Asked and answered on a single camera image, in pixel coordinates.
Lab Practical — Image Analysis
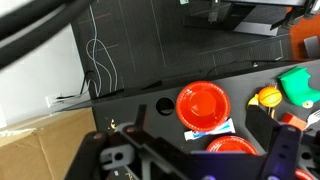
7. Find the silver fork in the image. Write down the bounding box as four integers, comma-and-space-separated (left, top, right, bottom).
306, 110, 320, 128

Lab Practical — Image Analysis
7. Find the orange basketball toy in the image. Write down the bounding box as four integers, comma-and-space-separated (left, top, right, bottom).
259, 87, 282, 108

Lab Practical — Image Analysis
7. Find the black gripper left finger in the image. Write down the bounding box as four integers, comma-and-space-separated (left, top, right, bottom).
134, 104, 147, 130

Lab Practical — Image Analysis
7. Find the green monster plush toy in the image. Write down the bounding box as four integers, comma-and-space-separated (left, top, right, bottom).
278, 66, 320, 109

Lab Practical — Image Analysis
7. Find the white blue toothpaste tube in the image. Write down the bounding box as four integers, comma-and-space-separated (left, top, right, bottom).
184, 118, 235, 141

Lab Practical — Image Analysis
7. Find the red plastic bowl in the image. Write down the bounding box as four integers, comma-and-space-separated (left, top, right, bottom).
206, 136, 258, 155
176, 81, 231, 132
295, 169, 314, 180

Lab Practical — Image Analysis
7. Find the yellow toy banana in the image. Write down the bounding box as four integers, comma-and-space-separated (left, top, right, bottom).
247, 94, 259, 106

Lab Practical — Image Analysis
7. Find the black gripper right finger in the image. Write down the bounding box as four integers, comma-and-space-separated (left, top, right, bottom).
245, 105, 280, 151

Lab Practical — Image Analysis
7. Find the cardboard box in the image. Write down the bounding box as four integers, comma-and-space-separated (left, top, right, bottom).
0, 108, 96, 180

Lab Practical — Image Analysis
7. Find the red block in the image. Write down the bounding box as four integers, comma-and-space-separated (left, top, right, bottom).
282, 112, 307, 131

